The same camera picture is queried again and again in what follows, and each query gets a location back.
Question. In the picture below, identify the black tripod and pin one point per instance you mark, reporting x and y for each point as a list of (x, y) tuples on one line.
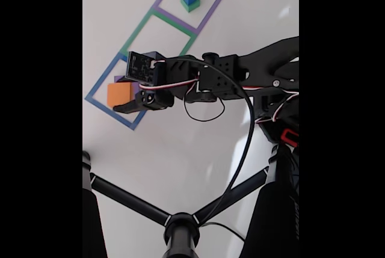
[(180, 228)]

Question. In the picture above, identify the large purple cube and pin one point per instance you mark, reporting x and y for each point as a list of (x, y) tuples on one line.
[(118, 78)]

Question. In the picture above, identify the purple tape square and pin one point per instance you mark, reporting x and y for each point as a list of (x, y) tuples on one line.
[(208, 11)]

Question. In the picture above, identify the red clamp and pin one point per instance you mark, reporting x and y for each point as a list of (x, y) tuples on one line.
[(290, 137)]

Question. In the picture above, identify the green tape square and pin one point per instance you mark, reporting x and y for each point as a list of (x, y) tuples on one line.
[(140, 29)]

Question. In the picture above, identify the green cube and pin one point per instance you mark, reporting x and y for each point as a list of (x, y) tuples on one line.
[(192, 7)]

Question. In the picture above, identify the blue tape square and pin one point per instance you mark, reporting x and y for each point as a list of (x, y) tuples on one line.
[(99, 104)]

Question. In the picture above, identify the orange cube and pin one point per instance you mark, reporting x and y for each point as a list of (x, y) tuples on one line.
[(118, 94)]

